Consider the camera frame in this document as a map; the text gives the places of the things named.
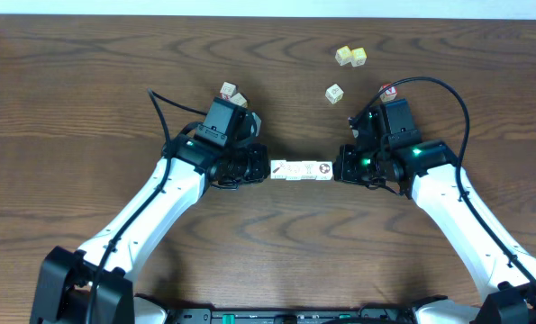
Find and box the yellow block of pair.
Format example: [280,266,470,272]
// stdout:
[335,46,352,66]
[351,48,368,67]

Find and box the cream block with faint drawing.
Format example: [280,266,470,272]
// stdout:
[325,84,344,104]

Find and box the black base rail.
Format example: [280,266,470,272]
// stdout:
[132,305,489,324]

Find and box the yellow block right of pair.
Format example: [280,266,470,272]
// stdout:
[351,48,368,67]

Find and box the yellow block left of pair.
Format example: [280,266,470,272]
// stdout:
[335,46,352,66]

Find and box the white block with soccer ball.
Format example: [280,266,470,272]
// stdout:
[316,161,333,181]

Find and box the white block red number three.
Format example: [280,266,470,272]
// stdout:
[220,82,238,100]

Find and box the white block with goblet print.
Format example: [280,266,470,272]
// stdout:
[300,161,318,180]

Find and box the white block with hammer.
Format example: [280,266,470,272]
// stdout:
[270,160,287,180]

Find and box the red letter block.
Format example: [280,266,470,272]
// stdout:
[379,84,397,103]

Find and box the white block with faint print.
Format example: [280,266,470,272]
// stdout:
[286,161,303,181]

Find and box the cream block with umbrella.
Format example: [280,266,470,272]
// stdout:
[229,93,248,108]

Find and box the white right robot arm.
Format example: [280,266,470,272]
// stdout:
[333,105,536,323]

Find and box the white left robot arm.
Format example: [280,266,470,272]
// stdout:
[30,107,269,323]

